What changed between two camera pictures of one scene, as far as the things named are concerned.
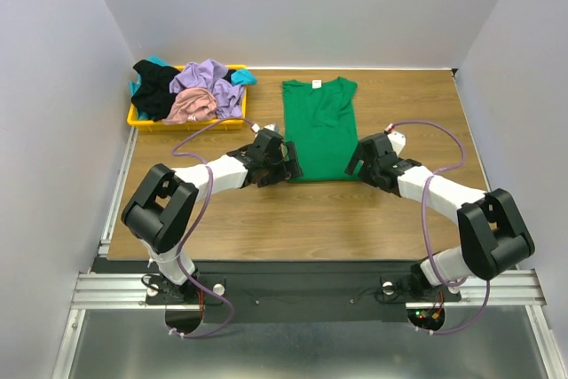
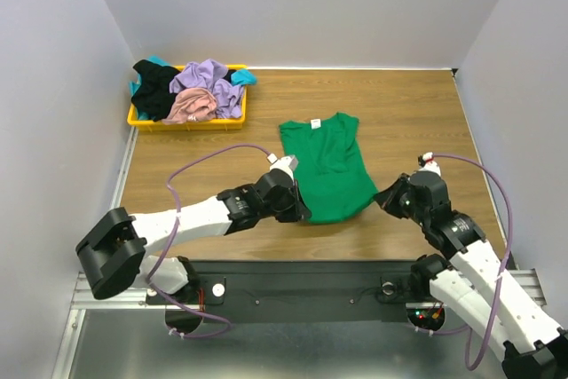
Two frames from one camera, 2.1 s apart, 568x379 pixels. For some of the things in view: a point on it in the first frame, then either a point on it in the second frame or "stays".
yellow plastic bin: x=148 y=125 stays
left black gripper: x=284 y=162 to x=299 y=205
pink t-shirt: x=193 y=104 stays
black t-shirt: x=153 y=97 stays
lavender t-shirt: x=209 y=75 stays
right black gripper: x=361 y=163 to x=395 y=197
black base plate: x=295 y=291 stays
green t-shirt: x=319 y=120 to x=332 y=175
